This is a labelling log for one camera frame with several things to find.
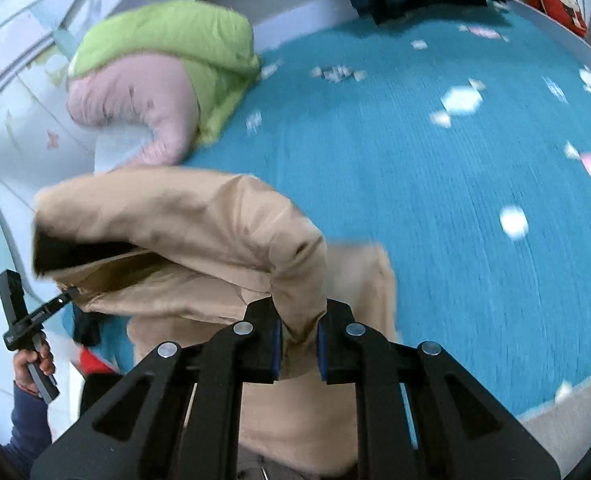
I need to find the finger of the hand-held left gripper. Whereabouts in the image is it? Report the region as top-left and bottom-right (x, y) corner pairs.
(28, 287), (80, 322)

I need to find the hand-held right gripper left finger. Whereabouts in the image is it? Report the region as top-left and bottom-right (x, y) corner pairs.
(30, 298), (282, 480)

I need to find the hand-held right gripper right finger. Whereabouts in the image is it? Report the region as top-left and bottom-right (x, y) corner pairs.
(317, 299), (561, 480)

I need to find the beige jacket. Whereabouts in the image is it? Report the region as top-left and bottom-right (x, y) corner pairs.
(32, 166), (401, 478)

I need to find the person's left forearm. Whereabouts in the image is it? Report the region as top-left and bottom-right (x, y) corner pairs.
(0, 381), (52, 471)

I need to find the person's left hand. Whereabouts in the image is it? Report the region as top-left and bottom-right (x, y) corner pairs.
(14, 340), (56, 397)

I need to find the red and black cloth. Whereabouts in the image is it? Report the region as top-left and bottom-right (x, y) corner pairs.
(70, 305), (121, 377)

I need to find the blue candy print bedsheet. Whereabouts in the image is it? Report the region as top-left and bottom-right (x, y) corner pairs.
(66, 5), (591, 453)

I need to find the green and pink padded jacket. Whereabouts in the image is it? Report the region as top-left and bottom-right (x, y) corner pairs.
(66, 0), (262, 167)

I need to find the white bed headboard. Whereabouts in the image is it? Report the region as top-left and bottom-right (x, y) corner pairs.
(0, 0), (361, 321)

